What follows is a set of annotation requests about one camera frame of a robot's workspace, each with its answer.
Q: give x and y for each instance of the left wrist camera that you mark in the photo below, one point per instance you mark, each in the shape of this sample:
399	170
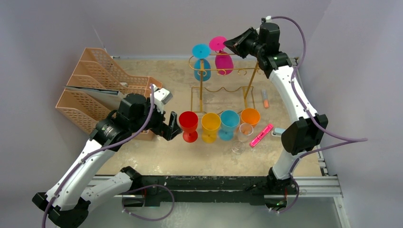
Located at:
161	97

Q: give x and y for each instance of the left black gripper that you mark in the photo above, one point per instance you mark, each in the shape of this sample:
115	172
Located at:
167	131

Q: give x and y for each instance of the yellow wine glass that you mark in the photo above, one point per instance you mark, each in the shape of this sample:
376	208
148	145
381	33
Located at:
211	123

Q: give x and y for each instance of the red wine glass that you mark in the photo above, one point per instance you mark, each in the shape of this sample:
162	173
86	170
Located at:
189	122

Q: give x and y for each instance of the magenta wine glass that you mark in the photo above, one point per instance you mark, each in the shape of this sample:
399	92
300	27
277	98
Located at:
223	61

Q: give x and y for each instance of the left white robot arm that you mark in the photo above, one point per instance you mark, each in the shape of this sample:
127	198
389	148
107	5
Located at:
68	203

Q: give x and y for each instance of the peach plastic file organizer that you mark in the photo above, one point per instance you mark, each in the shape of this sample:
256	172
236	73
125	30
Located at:
96	87

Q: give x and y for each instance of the small orange-capped tube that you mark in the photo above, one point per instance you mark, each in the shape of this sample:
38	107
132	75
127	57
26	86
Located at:
265	98

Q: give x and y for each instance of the clear wine glass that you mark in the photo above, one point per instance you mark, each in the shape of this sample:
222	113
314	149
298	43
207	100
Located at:
243	136

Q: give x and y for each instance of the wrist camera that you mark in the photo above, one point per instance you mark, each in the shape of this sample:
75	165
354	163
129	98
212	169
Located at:
267	19
161	97

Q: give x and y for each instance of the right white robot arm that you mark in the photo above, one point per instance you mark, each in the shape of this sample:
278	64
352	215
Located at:
306	129

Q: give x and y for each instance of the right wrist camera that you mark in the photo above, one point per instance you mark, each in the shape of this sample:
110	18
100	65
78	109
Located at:
267	19

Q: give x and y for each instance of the blue wine glass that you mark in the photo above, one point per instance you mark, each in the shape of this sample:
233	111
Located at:
201	68
229	122

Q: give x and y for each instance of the orange wine glass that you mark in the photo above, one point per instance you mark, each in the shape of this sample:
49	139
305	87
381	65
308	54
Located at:
249	115

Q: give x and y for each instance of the grey folder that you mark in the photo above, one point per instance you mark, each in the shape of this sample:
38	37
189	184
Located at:
98	93

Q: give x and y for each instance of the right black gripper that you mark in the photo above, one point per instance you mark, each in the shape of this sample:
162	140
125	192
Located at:
247	43

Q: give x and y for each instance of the pink highlighter marker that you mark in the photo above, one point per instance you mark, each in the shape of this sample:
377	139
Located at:
261	135

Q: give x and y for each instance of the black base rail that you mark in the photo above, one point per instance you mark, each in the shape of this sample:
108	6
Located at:
254	190

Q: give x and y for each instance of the gold wire glass rack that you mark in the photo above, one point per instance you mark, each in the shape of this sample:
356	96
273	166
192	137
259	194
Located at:
240	82

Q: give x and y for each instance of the light blue stapler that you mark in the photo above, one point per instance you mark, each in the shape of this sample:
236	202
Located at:
277	132

